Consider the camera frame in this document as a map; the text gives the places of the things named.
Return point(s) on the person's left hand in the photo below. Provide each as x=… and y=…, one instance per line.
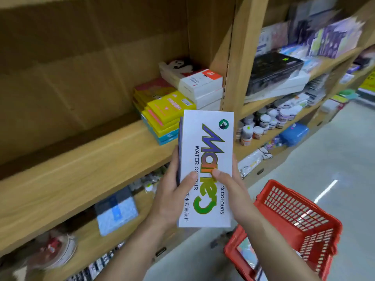
x=170, y=201

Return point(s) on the person's right hand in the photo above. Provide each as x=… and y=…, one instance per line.
x=240, y=204

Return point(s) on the landscape print paint box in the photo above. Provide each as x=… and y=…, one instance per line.
x=249, y=257

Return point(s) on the blue paint box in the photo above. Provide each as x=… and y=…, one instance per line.
x=168, y=134
x=168, y=140

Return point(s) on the yellow paint box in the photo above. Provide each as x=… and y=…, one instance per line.
x=168, y=129
x=173, y=108
x=168, y=126

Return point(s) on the red plastic shopping basket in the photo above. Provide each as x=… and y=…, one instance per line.
x=310, y=239

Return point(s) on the wooden shelf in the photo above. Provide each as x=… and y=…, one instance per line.
x=88, y=160

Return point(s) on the person's left forearm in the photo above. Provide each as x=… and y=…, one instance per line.
x=137, y=254

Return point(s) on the person's right forearm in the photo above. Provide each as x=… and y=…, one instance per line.
x=278, y=254

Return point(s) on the row of paint bottles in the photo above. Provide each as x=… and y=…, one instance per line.
x=265, y=118

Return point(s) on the cluster of small ink bottles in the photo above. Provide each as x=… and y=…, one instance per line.
x=149, y=181

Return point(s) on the blue white flat box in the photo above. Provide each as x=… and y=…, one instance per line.
x=117, y=213

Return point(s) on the small tied white roll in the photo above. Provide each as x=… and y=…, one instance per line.
x=266, y=152

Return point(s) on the bag of colourful beads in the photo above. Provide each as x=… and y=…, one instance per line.
x=276, y=143

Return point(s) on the blue plastic bag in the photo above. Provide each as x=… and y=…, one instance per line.
x=294, y=134

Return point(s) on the row of black white packages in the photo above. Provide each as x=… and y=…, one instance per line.
x=96, y=266

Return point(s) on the round clear plastic container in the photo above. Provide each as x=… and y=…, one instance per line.
x=55, y=251

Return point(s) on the black flat case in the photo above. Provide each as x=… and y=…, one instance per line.
x=272, y=70

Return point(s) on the colourful stationery goods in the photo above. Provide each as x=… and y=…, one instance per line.
x=340, y=99

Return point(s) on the stack of light blue packets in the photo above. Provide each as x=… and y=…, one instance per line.
x=296, y=52

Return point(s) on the row of purple stationery packets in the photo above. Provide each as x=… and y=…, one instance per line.
x=331, y=35

